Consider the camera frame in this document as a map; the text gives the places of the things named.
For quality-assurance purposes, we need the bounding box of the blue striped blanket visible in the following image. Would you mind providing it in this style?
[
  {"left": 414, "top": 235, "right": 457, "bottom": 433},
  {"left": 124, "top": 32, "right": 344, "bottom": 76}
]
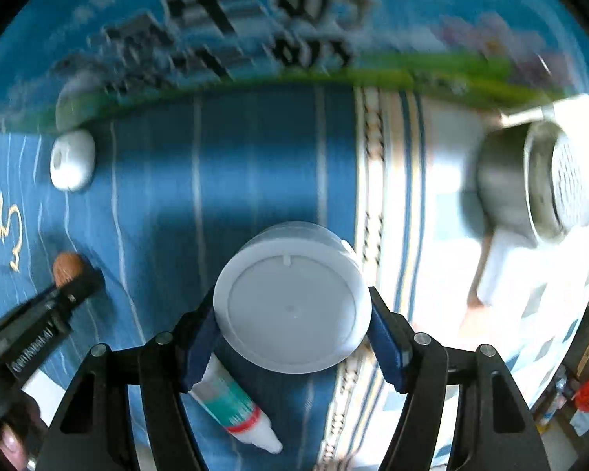
[{"left": 0, "top": 78, "right": 589, "bottom": 471}]

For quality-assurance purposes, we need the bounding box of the white plastic cup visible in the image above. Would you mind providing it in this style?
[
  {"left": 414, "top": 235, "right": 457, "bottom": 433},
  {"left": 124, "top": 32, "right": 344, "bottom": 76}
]
[{"left": 213, "top": 222, "right": 374, "bottom": 374}]

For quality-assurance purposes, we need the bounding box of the small white round case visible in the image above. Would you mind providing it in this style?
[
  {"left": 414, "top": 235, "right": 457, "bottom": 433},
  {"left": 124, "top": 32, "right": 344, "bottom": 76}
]
[{"left": 49, "top": 130, "right": 97, "bottom": 192}]

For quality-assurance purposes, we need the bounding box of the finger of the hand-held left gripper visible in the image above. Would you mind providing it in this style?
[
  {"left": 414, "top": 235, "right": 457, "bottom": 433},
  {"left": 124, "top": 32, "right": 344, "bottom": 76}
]
[{"left": 54, "top": 269, "right": 106, "bottom": 307}]

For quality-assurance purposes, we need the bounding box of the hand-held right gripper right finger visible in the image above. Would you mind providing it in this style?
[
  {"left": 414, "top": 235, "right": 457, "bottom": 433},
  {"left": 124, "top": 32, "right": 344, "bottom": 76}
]
[{"left": 368, "top": 287, "right": 553, "bottom": 471}]

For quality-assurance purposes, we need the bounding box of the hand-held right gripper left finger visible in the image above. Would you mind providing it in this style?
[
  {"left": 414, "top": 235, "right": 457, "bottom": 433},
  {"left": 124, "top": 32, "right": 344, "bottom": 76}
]
[{"left": 38, "top": 285, "right": 221, "bottom": 471}]

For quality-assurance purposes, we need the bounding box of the brown walnut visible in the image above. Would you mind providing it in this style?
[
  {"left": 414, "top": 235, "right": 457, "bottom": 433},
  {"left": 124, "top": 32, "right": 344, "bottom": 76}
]
[{"left": 52, "top": 252, "right": 85, "bottom": 286}]

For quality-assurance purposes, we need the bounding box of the person's left hand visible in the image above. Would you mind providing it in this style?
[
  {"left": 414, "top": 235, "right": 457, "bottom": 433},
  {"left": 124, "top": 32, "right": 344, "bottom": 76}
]
[{"left": 0, "top": 392, "right": 50, "bottom": 471}]

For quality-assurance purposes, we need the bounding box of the white teal toothpaste tube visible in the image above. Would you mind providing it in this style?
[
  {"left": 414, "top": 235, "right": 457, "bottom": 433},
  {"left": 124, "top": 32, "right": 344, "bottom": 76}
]
[{"left": 190, "top": 353, "right": 284, "bottom": 455}]

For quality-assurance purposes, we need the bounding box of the blue printed carton box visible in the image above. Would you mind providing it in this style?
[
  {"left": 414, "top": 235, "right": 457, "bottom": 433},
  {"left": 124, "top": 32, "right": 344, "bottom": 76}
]
[{"left": 0, "top": 0, "right": 589, "bottom": 131}]

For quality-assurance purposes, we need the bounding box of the metal strainer white handle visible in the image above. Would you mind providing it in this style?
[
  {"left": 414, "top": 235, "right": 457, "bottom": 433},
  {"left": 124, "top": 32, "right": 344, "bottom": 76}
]
[{"left": 475, "top": 120, "right": 589, "bottom": 307}]

